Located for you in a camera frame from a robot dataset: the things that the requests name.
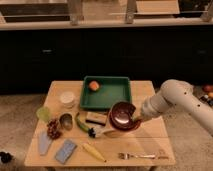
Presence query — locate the dark red bowl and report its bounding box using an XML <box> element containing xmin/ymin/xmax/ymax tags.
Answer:
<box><xmin>108</xmin><ymin>102</ymin><xmax>142</xmax><ymax>132</ymax></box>

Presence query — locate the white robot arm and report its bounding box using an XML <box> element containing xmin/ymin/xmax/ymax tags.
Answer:
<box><xmin>134</xmin><ymin>79</ymin><xmax>213</xmax><ymax>137</ymax></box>

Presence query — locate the green plastic tray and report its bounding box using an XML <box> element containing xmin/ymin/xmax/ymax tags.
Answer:
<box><xmin>80</xmin><ymin>76</ymin><xmax>132</xmax><ymax>111</ymax></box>

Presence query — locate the wooden block brush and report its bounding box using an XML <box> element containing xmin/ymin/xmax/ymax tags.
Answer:
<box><xmin>86</xmin><ymin>112</ymin><xmax>107</xmax><ymax>125</ymax></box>

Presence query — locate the black white dish brush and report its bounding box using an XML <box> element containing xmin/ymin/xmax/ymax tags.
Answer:
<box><xmin>88</xmin><ymin>127</ymin><xmax>113</xmax><ymax>138</ymax></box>

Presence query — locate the orange fruit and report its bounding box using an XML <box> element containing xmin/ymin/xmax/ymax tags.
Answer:
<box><xmin>89</xmin><ymin>81</ymin><xmax>100</xmax><ymax>91</ymax></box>

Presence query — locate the yellow corn cob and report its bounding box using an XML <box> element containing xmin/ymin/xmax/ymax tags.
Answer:
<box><xmin>82</xmin><ymin>143</ymin><xmax>106</xmax><ymax>162</ymax></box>

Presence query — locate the green cucumber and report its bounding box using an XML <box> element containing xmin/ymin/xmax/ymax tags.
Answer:
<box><xmin>75</xmin><ymin>113</ymin><xmax>90</xmax><ymax>133</ymax></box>

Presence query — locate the small metal cup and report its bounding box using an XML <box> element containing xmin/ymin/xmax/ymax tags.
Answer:
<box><xmin>59</xmin><ymin>113</ymin><xmax>73</xmax><ymax>130</ymax></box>

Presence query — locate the items pile at right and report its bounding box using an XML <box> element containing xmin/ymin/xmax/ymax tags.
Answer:
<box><xmin>200</xmin><ymin>84</ymin><xmax>213</xmax><ymax>106</ymax></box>

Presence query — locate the wooden table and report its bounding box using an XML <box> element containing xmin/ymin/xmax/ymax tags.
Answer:
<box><xmin>24</xmin><ymin>80</ymin><xmax>177</xmax><ymax>171</ymax></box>

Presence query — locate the blue sponge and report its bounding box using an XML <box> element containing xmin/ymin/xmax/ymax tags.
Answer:
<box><xmin>55</xmin><ymin>140</ymin><xmax>77</xmax><ymax>164</ymax></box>

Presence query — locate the bunch of dark grapes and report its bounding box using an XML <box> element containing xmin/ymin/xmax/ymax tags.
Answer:
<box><xmin>47</xmin><ymin>119</ymin><xmax>61</xmax><ymax>140</ymax></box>

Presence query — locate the light green cup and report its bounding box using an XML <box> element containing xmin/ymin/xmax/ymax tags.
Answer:
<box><xmin>36</xmin><ymin>106</ymin><xmax>50</xmax><ymax>122</ymax></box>

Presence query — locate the grey blue cloth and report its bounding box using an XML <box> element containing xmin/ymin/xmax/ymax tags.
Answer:
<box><xmin>38</xmin><ymin>131</ymin><xmax>52</xmax><ymax>155</ymax></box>

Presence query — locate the black object on floor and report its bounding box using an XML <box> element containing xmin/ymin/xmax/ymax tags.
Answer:
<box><xmin>0</xmin><ymin>151</ymin><xmax>12</xmax><ymax>163</ymax></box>

